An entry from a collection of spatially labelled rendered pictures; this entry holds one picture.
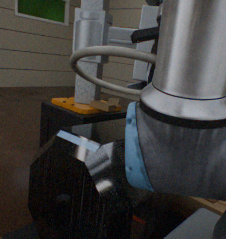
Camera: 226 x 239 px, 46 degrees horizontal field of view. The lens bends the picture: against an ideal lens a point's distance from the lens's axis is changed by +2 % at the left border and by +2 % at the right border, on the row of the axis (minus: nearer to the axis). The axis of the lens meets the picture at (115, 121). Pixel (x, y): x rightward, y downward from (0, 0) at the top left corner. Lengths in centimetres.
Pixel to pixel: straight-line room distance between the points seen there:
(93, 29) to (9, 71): 587
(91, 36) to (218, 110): 194
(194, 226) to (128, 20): 763
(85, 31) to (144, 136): 193
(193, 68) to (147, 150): 13
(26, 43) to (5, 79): 118
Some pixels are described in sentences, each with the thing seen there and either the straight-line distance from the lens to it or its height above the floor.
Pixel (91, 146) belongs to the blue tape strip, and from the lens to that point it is 133.
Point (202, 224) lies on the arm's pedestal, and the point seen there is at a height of 85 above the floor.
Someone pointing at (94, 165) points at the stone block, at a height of 72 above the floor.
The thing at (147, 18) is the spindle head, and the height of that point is 145.
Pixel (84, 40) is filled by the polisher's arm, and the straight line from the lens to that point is 227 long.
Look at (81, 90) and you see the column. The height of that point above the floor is 90.
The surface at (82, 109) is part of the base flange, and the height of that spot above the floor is 78.
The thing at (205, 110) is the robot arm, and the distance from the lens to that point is 37.
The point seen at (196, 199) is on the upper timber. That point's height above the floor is 21.
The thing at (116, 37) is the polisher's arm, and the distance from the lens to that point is 230.
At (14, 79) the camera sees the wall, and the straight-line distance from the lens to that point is 807.
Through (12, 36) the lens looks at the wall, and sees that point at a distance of 797.
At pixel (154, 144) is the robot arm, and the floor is 112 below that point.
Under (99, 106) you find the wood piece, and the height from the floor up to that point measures 81.
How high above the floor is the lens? 124
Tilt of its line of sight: 14 degrees down
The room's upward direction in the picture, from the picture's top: 7 degrees clockwise
